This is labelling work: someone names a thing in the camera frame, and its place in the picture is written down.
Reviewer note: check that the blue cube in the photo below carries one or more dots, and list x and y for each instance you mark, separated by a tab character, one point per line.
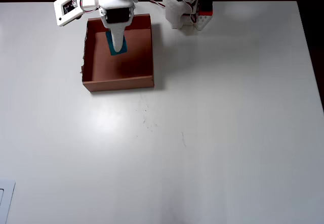
124	47

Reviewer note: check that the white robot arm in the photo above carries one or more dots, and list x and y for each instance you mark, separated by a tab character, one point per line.
174	14

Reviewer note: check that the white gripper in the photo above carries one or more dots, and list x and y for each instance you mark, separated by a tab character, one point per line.
117	16

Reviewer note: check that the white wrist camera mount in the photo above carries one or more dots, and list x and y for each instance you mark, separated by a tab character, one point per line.
71	16

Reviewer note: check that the brown cardboard box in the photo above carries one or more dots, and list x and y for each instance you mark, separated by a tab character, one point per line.
119	82

